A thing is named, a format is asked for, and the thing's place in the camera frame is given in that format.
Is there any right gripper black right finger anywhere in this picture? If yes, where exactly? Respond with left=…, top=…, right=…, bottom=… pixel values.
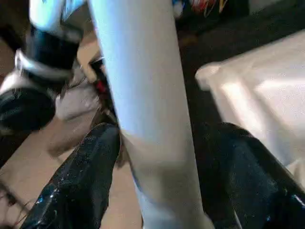
left=203, top=122, right=305, bottom=229

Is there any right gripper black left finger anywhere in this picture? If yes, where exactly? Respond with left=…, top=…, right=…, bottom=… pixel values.
left=19, top=123, right=122, bottom=229

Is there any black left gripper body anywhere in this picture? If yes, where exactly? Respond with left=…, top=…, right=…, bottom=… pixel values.
left=89, top=56, right=119, bottom=125

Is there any white plastic table leg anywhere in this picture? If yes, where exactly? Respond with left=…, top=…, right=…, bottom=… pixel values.
left=88, top=0, right=216, bottom=229

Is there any white plastic table top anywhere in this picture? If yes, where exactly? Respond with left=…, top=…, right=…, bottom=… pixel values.
left=194, top=29, right=305, bottom=191

